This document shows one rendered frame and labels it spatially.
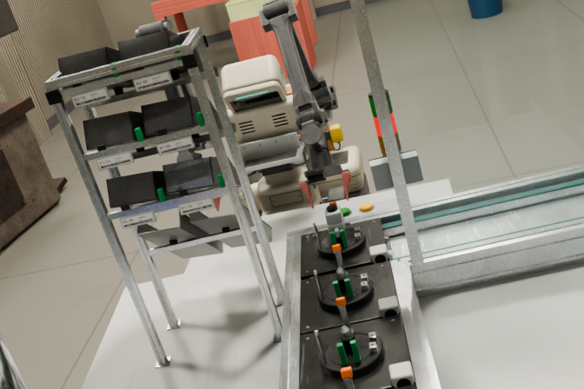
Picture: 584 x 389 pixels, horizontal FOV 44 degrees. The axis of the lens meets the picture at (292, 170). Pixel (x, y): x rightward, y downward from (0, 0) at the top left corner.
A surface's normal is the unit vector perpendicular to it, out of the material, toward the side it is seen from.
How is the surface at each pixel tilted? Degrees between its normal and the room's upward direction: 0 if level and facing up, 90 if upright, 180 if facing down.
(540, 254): 90
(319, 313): 0
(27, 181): 90
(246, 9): 90
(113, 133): 65
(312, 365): 0
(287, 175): 98
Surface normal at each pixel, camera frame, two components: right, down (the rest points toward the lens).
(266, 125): -0.05, 0.52
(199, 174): -0.28, 0.00
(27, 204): 0.92, -0.12
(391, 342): -0.26, -0.89
